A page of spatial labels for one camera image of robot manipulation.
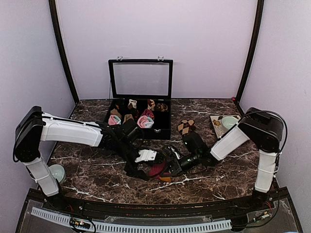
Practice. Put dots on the black frame post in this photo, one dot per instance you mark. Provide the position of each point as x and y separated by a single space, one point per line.
61 50
251 51

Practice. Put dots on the black right frame post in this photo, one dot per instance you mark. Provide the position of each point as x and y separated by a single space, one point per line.
251 51

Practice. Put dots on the leopard pattern rolled sock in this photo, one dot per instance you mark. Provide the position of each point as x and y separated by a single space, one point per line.
161 107

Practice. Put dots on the black left frame post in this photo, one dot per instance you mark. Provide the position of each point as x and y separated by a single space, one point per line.
61 50

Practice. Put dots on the pink white rolled sock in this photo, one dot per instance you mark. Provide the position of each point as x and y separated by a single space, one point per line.
114 120
145 122

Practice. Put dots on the black sock organizer box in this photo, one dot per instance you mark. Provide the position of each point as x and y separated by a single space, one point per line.
149 82

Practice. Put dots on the pale green ceramic bowl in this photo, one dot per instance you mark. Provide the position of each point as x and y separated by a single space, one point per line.
228 122

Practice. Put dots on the pale green bowl left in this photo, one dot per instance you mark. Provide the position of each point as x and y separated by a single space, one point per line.
58 172

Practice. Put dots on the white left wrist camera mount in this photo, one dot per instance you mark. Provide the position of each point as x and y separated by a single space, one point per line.
146 155

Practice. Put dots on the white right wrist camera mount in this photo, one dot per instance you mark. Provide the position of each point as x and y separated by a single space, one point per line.
173 150

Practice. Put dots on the pink white rolled sock left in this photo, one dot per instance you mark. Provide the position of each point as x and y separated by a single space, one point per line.
114 120

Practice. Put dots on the pink white rolled sock right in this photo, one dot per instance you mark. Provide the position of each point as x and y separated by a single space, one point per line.
145 122

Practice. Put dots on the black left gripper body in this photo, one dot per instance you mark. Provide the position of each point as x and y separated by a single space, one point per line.
131 170

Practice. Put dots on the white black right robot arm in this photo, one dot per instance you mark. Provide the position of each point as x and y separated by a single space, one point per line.
266 129

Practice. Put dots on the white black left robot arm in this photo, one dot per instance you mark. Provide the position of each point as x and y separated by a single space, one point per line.
38 126

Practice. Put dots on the white slotted cable duct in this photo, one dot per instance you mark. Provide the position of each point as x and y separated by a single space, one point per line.
83 225

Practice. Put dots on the brown tan rolled sock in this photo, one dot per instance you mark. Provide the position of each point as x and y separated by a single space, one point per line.
127 117

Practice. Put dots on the square floral ceramic plate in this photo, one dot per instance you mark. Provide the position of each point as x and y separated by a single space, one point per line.
216 123

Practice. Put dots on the maroon purple orange striped sock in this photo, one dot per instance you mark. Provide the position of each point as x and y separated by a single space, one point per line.
155 172

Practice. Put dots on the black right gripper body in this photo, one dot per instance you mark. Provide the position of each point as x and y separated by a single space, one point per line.
177 167

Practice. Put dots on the cream brown rolled sock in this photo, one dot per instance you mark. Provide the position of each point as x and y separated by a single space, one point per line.
132 104

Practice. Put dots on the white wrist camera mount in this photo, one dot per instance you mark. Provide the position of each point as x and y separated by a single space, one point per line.
146 155
173 150

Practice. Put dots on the maroon teal rolled sock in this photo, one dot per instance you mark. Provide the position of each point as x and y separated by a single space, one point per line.
148 113

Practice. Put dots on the black front table rail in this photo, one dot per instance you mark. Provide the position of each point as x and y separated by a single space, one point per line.
234 208

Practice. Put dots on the brown argyle rolled sock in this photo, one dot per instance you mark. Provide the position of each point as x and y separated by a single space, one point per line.
185 127

